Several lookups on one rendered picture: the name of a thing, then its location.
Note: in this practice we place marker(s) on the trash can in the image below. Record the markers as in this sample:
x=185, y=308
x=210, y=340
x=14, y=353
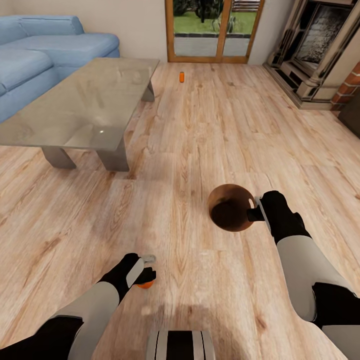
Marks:
x=227, y=207

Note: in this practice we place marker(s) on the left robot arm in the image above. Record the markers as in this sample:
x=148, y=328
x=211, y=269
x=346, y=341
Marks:
x=74, y=331

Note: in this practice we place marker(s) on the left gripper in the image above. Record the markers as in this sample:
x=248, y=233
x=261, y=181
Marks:
x=148, y=276

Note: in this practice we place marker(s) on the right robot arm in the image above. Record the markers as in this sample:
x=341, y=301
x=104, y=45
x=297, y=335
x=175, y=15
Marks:
x=318, y=293

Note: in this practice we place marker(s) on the robot trunk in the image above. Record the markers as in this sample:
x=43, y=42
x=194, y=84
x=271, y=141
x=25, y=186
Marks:
x=180, y=345

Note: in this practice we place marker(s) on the coffee table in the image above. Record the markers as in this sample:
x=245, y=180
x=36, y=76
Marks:
x=89, y=110

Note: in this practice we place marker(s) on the door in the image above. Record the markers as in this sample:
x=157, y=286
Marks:
x=211, y=31

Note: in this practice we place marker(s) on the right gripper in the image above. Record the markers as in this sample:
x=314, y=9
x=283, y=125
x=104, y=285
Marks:
x=254, y=215

